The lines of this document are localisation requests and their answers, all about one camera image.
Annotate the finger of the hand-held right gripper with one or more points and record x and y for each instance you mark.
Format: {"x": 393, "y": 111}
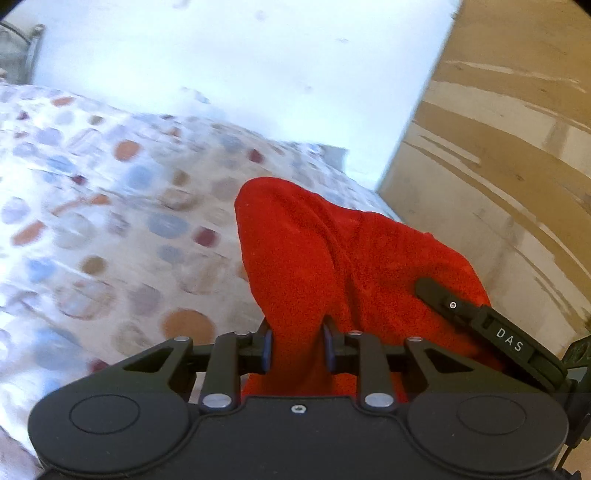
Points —
{"x": 438, "y": 295}

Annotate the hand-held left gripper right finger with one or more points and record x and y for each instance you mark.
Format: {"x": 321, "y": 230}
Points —
{"x": 329, "y": 348}

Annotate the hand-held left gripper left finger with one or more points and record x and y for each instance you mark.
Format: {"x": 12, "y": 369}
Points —
{"x": 267, "y": 348}

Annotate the red fleece garment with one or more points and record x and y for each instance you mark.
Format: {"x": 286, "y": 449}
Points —
{"x": 351, "y": 258}

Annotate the spotted white bed sheet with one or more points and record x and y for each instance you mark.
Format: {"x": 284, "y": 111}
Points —
{"x": 115, "y": 221}

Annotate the grey metal rail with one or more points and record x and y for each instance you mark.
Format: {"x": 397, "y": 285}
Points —
{"x": 27, "y": 50}

